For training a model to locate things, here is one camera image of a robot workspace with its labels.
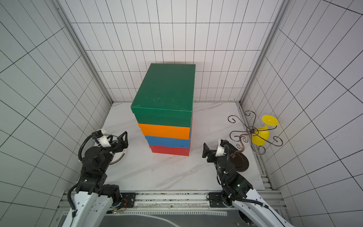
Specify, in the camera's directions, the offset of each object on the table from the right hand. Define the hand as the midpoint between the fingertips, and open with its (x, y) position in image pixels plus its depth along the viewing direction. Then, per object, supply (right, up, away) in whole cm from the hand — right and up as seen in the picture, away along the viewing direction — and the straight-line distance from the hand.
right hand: (211, 142), depth 77 cm
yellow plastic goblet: (+20, +6, -14) cm, 25 cm away
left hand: (-50, +4, -3) cm, 50 cm away
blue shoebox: (-29, 0, +1) cm, 29 cm away
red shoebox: (-24, -6, +6) cm, 25 cm away
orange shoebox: (-25, +7, -7) cm, 27 cm away
